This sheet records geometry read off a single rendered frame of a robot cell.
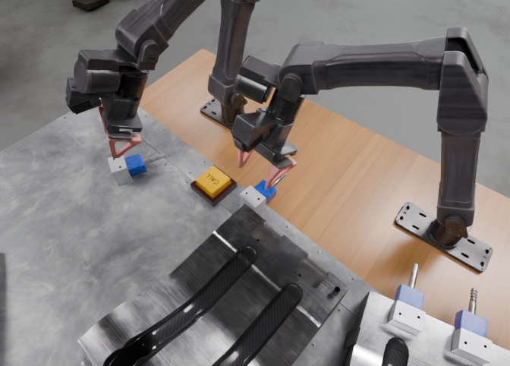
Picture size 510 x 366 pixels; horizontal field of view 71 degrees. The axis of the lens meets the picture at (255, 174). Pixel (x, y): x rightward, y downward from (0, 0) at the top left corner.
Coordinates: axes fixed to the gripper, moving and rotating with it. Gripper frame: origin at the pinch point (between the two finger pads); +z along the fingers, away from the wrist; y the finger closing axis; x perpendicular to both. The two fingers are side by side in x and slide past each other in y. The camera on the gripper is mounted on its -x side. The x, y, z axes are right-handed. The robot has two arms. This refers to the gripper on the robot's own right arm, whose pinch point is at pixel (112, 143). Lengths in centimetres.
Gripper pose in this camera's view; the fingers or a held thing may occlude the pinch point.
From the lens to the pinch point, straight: 86.5
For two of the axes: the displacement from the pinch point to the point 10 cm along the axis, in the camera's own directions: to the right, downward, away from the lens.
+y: 4.2, 7.3, -5.4
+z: -4.4, 6.8, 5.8
